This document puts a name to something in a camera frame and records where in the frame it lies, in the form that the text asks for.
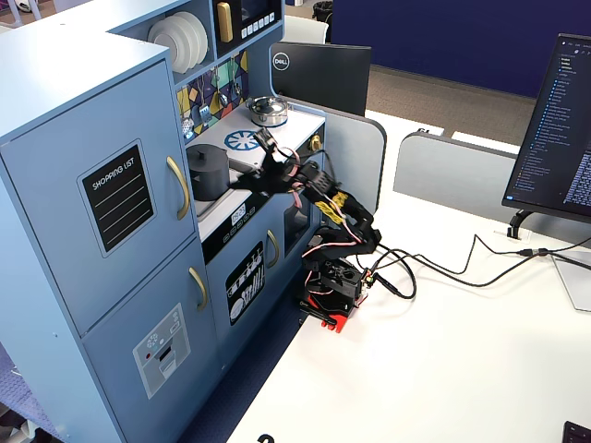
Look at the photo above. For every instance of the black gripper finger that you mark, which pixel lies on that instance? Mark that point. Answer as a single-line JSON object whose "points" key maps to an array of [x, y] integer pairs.
{"points": [[247, 187], [256, 174]]}

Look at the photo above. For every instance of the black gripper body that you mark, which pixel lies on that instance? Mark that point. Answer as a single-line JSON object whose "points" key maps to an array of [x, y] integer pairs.
{"points": [[269, 176]]}

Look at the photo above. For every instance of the gray round lid with knob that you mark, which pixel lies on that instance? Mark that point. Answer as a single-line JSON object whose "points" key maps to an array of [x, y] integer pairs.
{"points": [[203, 151]]}

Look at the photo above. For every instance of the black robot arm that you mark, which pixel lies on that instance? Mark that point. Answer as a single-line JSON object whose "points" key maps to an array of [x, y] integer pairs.
{"points": [[355, 221]]}

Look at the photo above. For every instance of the shiny steel pot lid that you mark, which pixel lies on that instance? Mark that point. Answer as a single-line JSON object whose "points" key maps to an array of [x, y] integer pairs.
{"points": [[265, 105]]}

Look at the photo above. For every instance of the gray plastic pot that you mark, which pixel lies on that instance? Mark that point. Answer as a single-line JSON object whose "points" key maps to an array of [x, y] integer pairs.
{"points": [[210, 184]]}

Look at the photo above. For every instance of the blue oven door with window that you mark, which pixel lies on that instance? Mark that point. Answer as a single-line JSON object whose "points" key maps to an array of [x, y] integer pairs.
{"points": [[295, 221]]}

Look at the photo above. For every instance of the gold stove knob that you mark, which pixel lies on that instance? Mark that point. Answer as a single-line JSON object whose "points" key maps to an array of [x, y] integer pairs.
{"points": [[316, 143]]}

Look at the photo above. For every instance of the gray desk divider panel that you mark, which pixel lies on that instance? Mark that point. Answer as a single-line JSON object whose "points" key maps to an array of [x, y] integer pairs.
{"points": [[355, 157], [443, 175]]}

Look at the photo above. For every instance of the steel slotted spatula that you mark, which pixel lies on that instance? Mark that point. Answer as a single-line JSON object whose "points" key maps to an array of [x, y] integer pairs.
{"points": [[205, 115]]}

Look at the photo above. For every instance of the steel ladle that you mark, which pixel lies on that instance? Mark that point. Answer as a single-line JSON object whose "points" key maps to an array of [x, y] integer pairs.
{"points": [[223, 99]]}

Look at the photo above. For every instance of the steel skimmer spoon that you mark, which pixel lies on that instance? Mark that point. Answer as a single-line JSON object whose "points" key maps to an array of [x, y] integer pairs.
{"points": [[187, 128]]}

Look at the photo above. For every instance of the small steel spoon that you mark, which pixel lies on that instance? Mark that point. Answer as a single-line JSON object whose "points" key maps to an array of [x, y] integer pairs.
{"points": [[237, 87]]}

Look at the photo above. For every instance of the black Dell monitor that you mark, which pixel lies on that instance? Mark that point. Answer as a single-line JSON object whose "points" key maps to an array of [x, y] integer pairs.
{"points": [[323, 78]]}

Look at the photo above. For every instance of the blue dishwasher door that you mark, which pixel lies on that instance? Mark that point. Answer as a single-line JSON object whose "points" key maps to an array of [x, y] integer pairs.
{"points": [[272, 295]]}

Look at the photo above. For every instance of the black toy microwave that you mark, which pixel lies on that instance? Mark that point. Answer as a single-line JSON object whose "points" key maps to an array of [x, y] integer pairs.
{"points": [[233, 48]]}

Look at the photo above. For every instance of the black shopping list chalkboard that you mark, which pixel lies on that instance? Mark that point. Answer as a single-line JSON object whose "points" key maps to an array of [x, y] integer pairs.
{"points": [[117, 198]]}

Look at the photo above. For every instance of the white toy plate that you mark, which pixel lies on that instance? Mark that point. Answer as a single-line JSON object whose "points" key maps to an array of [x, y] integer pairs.
{"points": [[203, 37], [166, 46], [191, 41]]}

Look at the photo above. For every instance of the white office chair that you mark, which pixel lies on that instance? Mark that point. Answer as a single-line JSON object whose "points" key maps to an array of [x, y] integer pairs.
{"points": [[305, 30]]}

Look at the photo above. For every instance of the gray ice dispenser panel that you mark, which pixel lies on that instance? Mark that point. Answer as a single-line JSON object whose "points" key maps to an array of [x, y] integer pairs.
{"points": [[161, 355]]}

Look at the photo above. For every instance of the blue fridge door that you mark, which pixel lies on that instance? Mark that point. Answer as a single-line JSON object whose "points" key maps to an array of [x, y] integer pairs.
{"points": [[46, 207]]}

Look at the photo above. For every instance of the blue wooden toy kitchen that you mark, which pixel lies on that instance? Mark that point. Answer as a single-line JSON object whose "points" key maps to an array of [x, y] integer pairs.
{"points": [[69, 55]]}

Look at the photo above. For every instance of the navy blue office partition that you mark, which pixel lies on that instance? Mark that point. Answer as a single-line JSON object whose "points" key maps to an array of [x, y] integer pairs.
{"points": [[461, 41]]}

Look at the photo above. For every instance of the blue freezer door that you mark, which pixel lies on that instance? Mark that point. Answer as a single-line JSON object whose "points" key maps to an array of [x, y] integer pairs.
{"points": [[115, 369]]}

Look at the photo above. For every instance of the monitor showing code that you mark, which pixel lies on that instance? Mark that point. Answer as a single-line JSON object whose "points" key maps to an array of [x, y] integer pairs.
{"points": [[554, 138]]}

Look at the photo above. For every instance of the black keyboard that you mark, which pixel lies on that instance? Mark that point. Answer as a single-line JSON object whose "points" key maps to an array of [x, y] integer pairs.
{"points": [[579, 434]]}

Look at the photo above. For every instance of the red robot base mount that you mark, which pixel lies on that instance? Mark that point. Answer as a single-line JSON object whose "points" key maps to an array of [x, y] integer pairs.
{"points": [[339, 323]]}

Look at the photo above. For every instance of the silver monitor base plate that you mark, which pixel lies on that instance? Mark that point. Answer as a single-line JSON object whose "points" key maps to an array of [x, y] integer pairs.
{"points": [[575, 281]]}

